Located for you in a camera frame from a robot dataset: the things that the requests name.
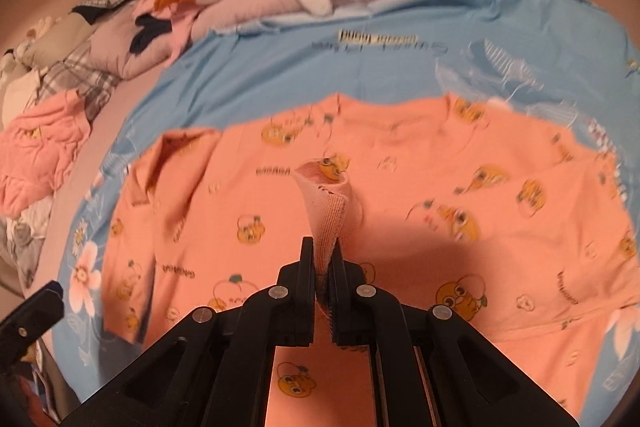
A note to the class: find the pink crumpled clothes pile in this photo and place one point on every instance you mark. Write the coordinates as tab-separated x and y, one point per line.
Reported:
38	150

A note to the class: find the dark navy garment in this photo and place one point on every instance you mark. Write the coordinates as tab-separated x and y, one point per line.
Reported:
150	27

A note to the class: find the small plush toys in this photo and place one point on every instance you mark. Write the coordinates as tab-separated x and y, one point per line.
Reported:
16	58

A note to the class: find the plaid grey pillow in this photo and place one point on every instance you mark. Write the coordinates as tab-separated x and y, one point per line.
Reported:
76	72

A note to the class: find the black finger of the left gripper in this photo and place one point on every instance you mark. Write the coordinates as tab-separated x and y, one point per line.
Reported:
29	321

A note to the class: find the white grey clothes heap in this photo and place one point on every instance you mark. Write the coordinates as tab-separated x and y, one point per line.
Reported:
22	239

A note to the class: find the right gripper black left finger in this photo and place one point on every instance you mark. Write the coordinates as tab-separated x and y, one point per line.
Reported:
244	341

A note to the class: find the blue floral quilt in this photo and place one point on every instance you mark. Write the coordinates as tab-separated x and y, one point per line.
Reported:
565	61

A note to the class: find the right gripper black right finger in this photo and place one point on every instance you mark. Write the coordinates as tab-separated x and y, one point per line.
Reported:
364	315

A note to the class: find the beige pillow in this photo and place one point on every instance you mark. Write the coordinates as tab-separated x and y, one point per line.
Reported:
58	42

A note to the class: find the pink garment on pillow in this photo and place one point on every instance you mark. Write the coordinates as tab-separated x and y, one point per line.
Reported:
182	13

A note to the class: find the white folded cloth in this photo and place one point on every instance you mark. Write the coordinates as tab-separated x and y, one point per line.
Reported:
18	92

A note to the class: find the orange cartoon print shirt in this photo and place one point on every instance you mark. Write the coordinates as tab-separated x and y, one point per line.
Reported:
500	217

